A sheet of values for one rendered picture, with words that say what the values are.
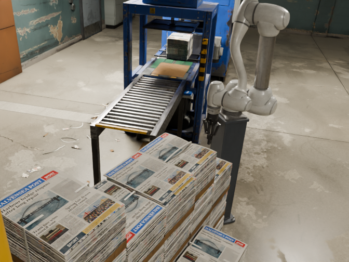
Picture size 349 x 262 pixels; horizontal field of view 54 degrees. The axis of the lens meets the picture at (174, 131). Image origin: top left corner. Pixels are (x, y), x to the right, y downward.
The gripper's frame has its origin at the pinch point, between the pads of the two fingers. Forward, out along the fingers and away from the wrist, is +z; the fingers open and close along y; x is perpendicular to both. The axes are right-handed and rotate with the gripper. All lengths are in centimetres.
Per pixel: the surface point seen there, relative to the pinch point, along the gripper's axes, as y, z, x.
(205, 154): 12.8, -10.4, -34.3
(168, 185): 11, -11, -72
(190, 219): 19, 19, -58
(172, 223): 19, 6, -78
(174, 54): -144, 10, 192
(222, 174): 17.8, 13.0, -14.9
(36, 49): -468, 72, 229
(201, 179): 17.2, -1.3, -46.1
